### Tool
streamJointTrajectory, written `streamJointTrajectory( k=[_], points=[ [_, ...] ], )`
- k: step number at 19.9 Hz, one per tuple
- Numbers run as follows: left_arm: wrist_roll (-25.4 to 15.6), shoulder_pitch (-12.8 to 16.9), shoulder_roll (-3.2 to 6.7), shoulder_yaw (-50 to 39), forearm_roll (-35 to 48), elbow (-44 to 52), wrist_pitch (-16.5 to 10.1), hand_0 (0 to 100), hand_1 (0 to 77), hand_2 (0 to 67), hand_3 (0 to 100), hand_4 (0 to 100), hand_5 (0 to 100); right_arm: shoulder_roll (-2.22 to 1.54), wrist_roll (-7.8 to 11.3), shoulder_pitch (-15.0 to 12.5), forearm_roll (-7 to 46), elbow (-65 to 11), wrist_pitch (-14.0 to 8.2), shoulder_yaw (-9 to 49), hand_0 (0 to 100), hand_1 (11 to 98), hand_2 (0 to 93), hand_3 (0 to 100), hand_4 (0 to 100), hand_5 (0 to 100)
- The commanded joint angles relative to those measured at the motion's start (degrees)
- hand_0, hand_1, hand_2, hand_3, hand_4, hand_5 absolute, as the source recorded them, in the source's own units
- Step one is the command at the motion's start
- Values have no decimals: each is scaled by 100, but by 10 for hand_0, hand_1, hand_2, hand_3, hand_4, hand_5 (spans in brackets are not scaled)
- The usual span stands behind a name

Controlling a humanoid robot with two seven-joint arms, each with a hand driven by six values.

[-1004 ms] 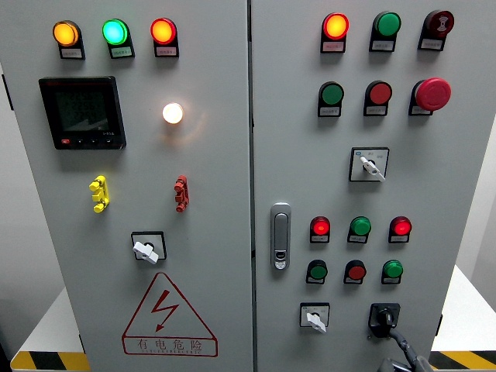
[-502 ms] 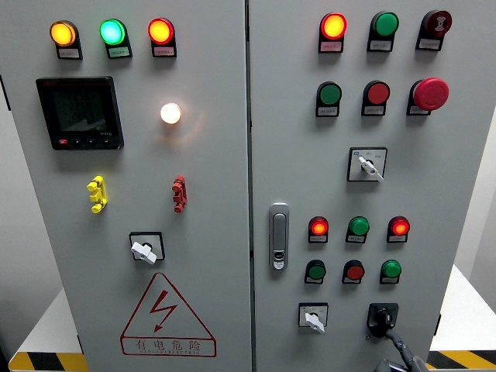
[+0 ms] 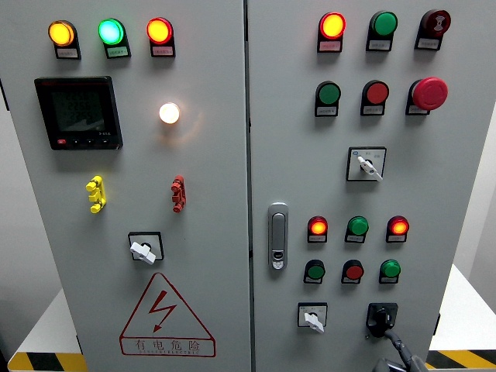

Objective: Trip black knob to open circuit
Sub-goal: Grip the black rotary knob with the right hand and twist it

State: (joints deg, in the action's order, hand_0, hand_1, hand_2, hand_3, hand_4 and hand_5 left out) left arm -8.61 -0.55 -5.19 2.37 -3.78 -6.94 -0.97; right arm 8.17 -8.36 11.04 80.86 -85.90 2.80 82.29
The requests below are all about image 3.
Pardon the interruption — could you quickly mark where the turn switch black knob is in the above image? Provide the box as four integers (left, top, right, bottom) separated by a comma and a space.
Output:
365, 302, 399, 339

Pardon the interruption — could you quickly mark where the black yellow striped tape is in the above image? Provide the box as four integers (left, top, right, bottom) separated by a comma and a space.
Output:
425, 350, 496, 371
7, 351, 88, 372

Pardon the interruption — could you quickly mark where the small green indicator lamp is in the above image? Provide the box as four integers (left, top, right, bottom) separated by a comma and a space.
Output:
379, 259, 402, 280
346, 215, 370, 236

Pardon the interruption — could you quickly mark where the small red push button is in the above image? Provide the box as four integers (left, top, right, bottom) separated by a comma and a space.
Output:
341, 259, 365, 281

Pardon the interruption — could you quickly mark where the small green push button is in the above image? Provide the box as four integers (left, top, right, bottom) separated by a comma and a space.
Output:
304, 259, 326, 281

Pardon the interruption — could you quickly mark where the small red indicator lamp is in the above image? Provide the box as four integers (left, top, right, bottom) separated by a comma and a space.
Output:
386, 215, 410, 236
307, 215, 329, 236

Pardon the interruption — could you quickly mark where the pale grey door with lock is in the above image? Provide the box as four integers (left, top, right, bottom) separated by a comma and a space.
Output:
247, 0, 496, 372

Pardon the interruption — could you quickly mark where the silver door lock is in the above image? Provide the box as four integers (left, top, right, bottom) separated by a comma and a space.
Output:
267, 201, 289, 270

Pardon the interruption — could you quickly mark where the red warning triangle sticker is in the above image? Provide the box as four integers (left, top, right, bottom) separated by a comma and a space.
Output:
119, 272, 217, 358

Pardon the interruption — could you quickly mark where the large red stop button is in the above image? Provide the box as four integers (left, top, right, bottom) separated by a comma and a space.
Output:
411, 76, 449, 112

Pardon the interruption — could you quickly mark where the large red push button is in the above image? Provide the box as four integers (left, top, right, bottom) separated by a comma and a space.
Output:
362, 80, 390, 105

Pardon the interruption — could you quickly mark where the pale grey cabinet door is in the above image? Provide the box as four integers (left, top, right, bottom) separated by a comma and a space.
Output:
0, 0, 251, 372

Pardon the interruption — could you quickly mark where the large green push button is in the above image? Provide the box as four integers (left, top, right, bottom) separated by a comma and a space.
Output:
368, 10, 398, 38
315, 81, 342, 106

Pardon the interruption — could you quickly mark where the dark red buzzer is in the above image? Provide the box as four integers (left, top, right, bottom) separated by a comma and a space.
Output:
420, 9, 452, 38

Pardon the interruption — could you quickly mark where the large red indicator lamp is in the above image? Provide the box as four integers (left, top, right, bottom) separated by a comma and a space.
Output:
146, 17, 174, 46
319, 12, 347, 40

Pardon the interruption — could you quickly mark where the white indicator lamp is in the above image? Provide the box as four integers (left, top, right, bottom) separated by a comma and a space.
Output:
158, 102, 181, 125

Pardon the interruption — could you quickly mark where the black display meter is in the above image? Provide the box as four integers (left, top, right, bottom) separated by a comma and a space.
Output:
33, 75, 124, 151

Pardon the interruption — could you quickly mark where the large green indicator lamp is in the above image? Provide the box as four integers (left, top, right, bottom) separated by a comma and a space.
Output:
97, 18, 126, 47

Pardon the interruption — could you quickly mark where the large yellow indicator lamp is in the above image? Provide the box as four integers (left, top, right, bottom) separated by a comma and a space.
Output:
47, 19, 75, 47

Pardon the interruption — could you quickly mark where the turn switch broad white handle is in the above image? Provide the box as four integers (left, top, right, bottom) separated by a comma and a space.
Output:
297, 301, 329, 334
127, 231, 165, 266

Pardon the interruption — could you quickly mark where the turn switch slim white handle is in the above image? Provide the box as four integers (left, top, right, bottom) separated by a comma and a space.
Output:
346, 146, 388, 182

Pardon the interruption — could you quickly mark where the small red handle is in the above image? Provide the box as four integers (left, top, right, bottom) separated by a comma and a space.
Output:
170, 174, 187, 214

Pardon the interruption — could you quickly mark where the small yellow handle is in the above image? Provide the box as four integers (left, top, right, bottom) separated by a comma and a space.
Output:
85, 174, 107, 214

